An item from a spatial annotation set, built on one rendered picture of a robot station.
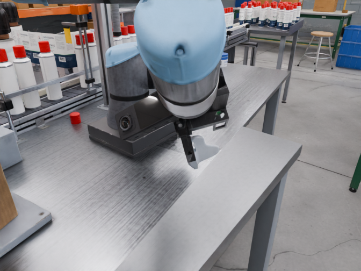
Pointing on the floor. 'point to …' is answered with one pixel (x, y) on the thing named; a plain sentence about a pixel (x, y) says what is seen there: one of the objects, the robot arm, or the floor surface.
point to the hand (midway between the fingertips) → (182, 132)
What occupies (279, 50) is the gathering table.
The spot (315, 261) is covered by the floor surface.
